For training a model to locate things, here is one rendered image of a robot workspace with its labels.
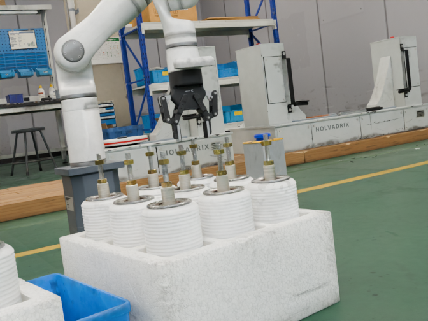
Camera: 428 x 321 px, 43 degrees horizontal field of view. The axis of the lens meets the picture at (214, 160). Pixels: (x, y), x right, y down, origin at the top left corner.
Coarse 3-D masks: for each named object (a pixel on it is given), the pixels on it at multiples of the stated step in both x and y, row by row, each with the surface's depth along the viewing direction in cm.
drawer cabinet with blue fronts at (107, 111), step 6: (102, 102) 638; (108, 102) 642; (102, 108) 636; (108, 108) 640; (114, 108) 645; (102, 114) 636; (108, 114) 640; (114, 114) 644; (102, 120) 636; (108, 120) 640; (114, 120) 643; (114, 126) 643
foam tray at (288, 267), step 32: (256, 224) 100; (288, 224) 97; (320, 224) 102; (64, 256) 110; (96, 256) 98; (128, 256) 89; (192, 256) 84; (224, 256) 88; (256, 256) 92; (288, 256) 97; (320, 256) 102; (128, 288) 90; (160, 288) 82; (192, 288) 84; (224, 288) 88; (256, 288) 92; (288, 288) 97; (320, 288) 102; (160, 320) 83; (192, 320) 84; (224, 320) 88; (256, 320) 92; (288, 320) 97
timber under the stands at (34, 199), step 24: (336, 144) 375; (360, 144) 377; (384, 144) 389; (216, 168) 320; (240, 168) 328; (0, 192) 324; (24, 192) 308; (48, 192) 292; (0, 216) 260; (24, 216) 266
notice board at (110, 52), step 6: (108, 42) 719; (114, 42) 723; (102, 48) 715; (108, 48) 719; (114, 48) 723; (120, 48) 727; (96, 54) 711; (102, 54) 715; (108, 54) 719; (114, 54) 723; (120, 54) 728; (96, 60) 711; (102, 60) 715; (108, 60) 719; (114, 60) 723; (120, 60) 728
